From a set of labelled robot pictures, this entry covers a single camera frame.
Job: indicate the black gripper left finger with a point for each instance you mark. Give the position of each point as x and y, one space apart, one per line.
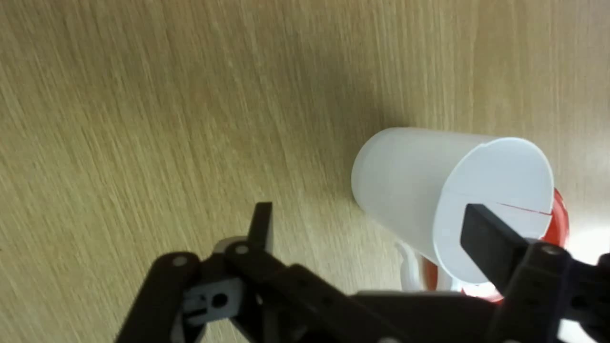
260 279

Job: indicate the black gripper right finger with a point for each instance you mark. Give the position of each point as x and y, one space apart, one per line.
540 286

